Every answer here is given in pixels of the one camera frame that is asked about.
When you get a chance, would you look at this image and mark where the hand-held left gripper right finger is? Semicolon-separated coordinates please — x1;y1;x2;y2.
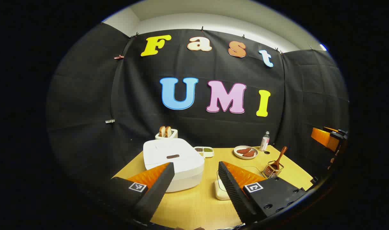
217;161;307;225

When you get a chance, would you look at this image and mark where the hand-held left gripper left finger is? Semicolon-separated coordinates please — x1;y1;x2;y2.
100;162;176;224

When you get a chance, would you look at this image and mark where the white rice cooker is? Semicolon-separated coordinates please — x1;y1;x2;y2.
143;138;205;193

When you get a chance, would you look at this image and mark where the wire chopstick holder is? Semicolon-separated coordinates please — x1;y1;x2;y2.
262;161;284;178

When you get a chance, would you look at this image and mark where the brown wooden spoon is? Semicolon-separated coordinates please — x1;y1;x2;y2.
269;146;288;176

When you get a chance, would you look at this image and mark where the clear plastic box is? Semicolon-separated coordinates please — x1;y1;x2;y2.
215;165;264;201

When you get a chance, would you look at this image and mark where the white round plate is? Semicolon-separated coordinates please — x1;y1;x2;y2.
233;146;259;160

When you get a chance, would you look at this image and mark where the white divided grain dish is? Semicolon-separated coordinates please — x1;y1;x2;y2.
194;146;215;158

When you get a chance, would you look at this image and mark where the white toaster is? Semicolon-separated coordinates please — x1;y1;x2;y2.
155;128;178;140

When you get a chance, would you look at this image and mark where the clear bottle pink label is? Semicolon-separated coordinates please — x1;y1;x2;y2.
259;131;271;151

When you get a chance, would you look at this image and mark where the black backdrop cloth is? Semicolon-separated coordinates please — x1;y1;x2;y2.
46;22;350;192

